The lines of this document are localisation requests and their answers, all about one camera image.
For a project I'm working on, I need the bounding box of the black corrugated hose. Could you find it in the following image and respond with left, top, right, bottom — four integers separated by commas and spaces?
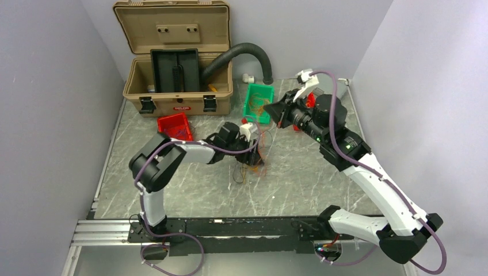
201, 43, 275, 86

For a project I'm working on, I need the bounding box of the white pipe fitting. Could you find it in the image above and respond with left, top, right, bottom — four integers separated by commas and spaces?
242, 74, 255, 84

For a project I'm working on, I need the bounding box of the red plastic bin right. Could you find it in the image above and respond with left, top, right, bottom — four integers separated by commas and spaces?
293, 93, 315, 132

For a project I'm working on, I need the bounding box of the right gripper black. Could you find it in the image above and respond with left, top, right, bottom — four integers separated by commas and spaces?
264, 88, 327, 144

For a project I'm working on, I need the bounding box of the black toolbox tray insert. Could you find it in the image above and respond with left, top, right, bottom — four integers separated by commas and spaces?
150, 48, 200, 93

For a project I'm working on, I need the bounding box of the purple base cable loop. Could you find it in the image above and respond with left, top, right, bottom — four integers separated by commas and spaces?
140, 232, 205, 276

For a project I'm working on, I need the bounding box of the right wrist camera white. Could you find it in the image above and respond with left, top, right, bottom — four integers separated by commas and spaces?
293, 69, 319, 102

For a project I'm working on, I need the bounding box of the orange wire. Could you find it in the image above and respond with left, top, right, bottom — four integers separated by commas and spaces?
248, 93, 272, 117

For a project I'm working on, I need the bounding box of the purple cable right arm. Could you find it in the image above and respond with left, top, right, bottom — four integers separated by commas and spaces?
310, 70, 448, 276

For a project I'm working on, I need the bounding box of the tan plastic toolbox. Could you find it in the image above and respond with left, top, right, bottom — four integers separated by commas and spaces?
112, 1, 233, 117

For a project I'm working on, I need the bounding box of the colourful wire bundle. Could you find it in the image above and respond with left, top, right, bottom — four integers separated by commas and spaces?
232, 125, 273, 185

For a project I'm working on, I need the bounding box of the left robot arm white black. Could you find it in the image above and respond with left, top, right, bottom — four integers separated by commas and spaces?
129, 122, 264, 242

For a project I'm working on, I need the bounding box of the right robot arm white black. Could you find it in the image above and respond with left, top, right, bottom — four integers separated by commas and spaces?
264, 90, 443, 264

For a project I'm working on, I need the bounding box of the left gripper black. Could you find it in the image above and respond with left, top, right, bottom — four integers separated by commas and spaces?
224, 135, 264, 166

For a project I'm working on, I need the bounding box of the red plastic bin left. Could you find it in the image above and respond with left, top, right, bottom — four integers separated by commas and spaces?
157, 113, 193, 141

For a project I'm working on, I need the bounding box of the green plastic bin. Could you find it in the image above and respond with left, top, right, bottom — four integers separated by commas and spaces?
243, 83, 275, 124

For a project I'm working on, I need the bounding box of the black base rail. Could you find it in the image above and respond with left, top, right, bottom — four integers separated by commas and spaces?
127, 216, 352, 256

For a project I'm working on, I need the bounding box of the red plastic bin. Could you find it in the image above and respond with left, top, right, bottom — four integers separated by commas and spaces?
157, 113, 193, 141
293, 93, 315, 132

